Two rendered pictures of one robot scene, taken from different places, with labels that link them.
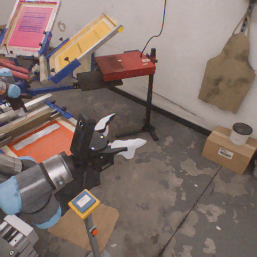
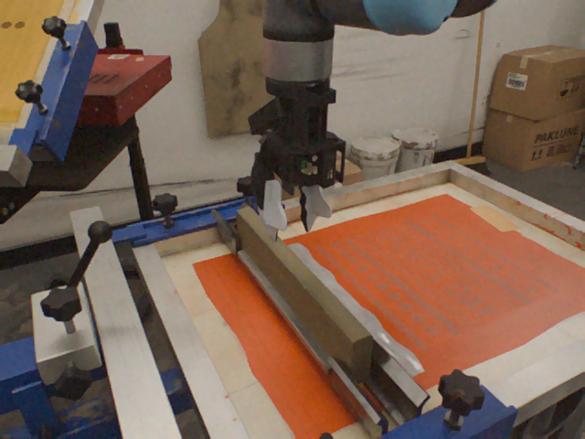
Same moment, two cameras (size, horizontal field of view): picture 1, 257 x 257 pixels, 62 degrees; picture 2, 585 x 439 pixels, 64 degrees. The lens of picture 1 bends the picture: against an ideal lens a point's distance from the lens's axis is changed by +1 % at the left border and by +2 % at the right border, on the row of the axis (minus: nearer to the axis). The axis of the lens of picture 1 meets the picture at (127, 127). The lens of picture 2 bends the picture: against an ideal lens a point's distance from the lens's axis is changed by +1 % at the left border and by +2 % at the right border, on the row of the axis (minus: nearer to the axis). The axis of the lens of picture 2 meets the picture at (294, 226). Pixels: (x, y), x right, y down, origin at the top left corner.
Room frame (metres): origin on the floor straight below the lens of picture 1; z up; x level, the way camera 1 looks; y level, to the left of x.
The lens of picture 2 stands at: (1.05, 1.25, 1.44)
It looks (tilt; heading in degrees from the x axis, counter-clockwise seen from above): 31 degrees down; 290
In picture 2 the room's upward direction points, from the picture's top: straight up
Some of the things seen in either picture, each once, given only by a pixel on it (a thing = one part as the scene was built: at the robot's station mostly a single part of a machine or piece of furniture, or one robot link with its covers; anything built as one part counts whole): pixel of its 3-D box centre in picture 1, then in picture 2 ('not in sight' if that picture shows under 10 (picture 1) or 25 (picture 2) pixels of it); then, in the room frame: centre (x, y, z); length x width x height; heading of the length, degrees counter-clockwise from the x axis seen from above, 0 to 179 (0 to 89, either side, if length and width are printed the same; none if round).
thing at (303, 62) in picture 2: not in sight; (300, 58); (1.23, 0.76, 1.34); 0.08 x 0.08 x 0.05
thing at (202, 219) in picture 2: (59, 112); (211, 228); (1.47, 0.58, 0.98); 0.30 x 0.05 x 0.07; 48
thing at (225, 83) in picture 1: (230, 66); (246, 34); (2.19, -1.13, 1.06); 0.53 x 0.07 x 1.05; 48
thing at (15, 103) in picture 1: (14, 100); (300, 133); (1.22, 0.76, 1.26); 0.09 x 0.08 x 0.12; 139
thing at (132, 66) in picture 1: (125, 65); (82, 83); (2.25, 0.02, 1.06); 0.61 x 0.46 x 0.12; 108
